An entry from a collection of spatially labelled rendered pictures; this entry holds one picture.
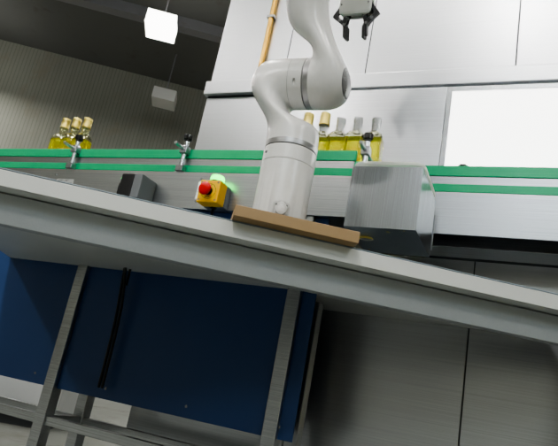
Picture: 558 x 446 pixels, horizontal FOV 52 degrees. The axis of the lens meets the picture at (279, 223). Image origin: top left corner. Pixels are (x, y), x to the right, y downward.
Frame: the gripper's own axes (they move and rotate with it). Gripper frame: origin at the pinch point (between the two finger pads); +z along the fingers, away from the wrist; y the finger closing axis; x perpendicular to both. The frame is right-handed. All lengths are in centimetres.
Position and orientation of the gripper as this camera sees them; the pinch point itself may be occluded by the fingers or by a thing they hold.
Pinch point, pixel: (355, 34)
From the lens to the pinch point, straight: 183.5
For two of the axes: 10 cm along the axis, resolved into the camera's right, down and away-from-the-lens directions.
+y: -9.1, -0.5, 4.1
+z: -0.4, 10.0, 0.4
